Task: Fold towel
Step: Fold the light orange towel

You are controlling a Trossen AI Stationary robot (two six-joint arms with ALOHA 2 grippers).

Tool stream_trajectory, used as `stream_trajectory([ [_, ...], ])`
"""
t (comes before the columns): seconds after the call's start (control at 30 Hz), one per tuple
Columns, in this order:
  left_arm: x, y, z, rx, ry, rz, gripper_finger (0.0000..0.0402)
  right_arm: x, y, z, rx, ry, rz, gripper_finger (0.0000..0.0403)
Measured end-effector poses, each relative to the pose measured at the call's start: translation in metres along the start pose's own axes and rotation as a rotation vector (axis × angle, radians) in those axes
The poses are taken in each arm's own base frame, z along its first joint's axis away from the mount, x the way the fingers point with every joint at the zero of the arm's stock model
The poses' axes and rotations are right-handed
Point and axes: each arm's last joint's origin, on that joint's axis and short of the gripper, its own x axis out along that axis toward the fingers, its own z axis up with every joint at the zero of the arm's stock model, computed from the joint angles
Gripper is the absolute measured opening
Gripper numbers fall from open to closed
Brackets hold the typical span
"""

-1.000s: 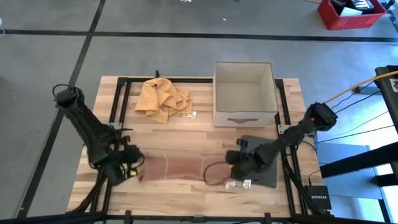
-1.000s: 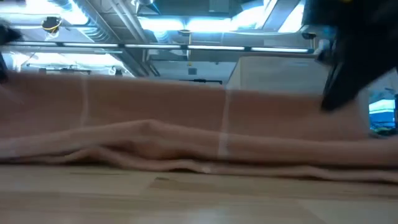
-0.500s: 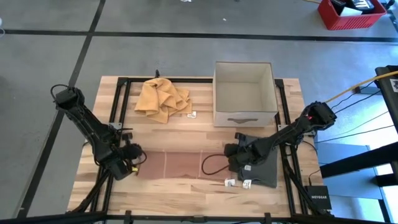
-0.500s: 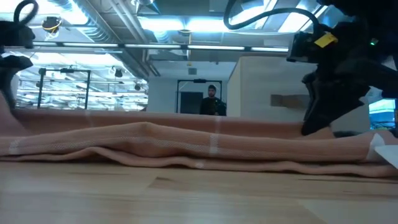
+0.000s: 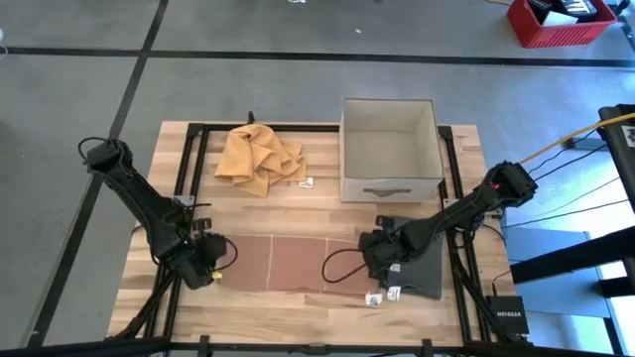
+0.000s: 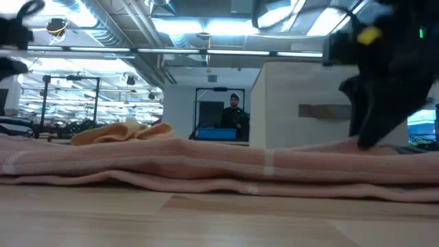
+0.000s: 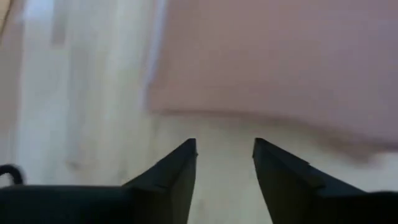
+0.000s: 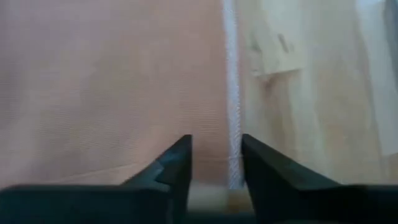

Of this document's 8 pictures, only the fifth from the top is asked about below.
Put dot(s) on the white tag of yellow towel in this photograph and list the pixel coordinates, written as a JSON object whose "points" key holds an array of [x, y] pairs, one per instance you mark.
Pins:
{"points": [[306, 183]]}

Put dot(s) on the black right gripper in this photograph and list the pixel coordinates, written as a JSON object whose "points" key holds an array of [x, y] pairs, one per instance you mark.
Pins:
{"points": [[384, 248]]}

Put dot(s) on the white tag of grey towel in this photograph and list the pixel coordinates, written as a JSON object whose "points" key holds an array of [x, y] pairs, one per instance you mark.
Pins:
{"points": [[394, 293]]}

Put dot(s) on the yellow towel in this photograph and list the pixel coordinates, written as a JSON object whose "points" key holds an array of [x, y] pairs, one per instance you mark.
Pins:
{"points": [[258, 158]]}

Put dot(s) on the beige fabric storage box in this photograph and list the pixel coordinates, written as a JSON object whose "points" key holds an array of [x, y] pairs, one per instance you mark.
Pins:
{"points": [[392, 144]]}

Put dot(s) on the grey power strip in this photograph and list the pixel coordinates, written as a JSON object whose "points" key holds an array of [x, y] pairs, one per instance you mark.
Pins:
{"points": [[590, 144]]}

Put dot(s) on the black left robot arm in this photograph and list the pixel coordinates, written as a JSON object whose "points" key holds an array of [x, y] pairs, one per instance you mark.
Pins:
{"points": [[144, 203]]}

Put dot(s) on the black metal stand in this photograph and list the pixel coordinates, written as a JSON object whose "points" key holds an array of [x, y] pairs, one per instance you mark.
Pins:
{"points": [[570, 255]]}

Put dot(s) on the dark grey towel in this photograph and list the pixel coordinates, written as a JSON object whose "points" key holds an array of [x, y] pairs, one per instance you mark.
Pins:
{"points": [[421, 273]]}

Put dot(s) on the small black bracket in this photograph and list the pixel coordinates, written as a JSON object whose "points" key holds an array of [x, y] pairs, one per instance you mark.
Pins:
{"points": [[250, 119]]}

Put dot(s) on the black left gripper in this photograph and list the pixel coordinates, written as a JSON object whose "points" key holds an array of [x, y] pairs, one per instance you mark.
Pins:
{"points": [[203, 258]]}

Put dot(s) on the red plastic crate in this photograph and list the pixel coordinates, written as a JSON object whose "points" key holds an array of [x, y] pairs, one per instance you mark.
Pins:
{"points": [[560, 35]]}

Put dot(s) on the pink towel with white lines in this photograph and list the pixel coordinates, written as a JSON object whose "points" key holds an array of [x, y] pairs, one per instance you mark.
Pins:
{"points": [[297, 263]]}

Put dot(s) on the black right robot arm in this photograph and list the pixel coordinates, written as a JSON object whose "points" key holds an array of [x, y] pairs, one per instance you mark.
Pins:
{"points": [[466, 208]]}

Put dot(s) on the black Netgear network switch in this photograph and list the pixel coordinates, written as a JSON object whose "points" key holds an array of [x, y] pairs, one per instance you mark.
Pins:
{"points": [[508, 315]]}

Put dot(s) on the white tag of pink towel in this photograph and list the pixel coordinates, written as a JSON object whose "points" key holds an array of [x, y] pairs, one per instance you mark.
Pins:
{"points": [[373, 299]]}

